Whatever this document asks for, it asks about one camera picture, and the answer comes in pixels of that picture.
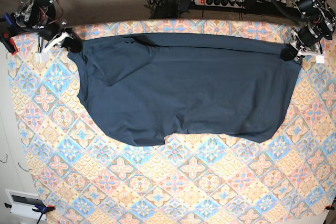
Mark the dark navy t-shirt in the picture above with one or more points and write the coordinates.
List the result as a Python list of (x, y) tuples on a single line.
[(139, 89)]

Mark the lower right table clamp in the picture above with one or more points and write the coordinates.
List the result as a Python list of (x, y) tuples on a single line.
[(329, 208)]

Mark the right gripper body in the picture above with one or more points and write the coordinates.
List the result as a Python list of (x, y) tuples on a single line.
[(48, 32)]

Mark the table clamp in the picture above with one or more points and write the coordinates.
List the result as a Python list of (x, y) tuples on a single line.
[(42, 209), (7, 36), (329, 208)]

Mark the colourful patterned tablecloth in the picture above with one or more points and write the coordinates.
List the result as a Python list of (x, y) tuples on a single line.
[(91, 178)]

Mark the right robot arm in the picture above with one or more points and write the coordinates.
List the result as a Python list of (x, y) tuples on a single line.
[(39, 17)]

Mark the white floor vent box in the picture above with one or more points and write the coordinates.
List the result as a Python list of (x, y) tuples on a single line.
[(18, 197)]

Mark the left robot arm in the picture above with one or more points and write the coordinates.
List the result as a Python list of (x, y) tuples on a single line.
[(319, 20)]

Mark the lower left table clamp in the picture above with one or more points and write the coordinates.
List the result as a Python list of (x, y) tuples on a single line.
[(42, 209)]

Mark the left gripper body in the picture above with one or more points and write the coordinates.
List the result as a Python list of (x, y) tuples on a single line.
[(310, 34)]

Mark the upper left table clamp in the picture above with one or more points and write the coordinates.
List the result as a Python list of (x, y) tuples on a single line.
[(7, 36)]

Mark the white power strip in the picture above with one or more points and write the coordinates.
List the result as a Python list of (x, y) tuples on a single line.
[(220, 3)]

